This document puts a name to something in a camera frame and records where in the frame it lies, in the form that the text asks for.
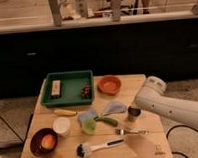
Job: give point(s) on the dark metal cup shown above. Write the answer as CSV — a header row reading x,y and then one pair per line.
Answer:
x,y
133,113

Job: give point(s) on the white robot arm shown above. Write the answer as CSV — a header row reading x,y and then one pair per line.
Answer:
x,y
150,98

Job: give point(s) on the orange bowl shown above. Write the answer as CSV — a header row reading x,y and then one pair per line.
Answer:
x,y
109,84

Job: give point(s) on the dark pine cone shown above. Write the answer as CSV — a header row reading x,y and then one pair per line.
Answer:
x,y
86,91

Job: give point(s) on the light blue spatula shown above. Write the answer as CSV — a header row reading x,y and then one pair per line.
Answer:
x,y
114,107

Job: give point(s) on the green plastic tray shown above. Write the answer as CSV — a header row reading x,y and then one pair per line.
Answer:
x,y
71,84

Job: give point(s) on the green vegetable toy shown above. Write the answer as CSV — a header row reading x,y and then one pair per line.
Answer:
x,y
110,121

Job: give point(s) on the tan wooden block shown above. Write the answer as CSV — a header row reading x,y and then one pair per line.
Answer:
x,y
56,88

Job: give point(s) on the green cup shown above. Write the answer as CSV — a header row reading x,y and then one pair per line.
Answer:
x,y
88,126

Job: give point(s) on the white cup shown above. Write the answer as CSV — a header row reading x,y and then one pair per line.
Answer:
x,y
61,126

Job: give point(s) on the orange fruit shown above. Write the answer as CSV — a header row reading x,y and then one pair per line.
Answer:
x,y
48,142

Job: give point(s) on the dark brown bowl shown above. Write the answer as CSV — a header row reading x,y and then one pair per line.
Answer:
x,y
35,145

